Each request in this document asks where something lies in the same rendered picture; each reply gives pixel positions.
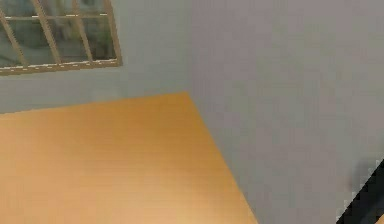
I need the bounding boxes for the brown framed window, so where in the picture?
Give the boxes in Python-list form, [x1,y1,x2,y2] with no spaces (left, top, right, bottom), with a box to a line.
[0,0,123,77]

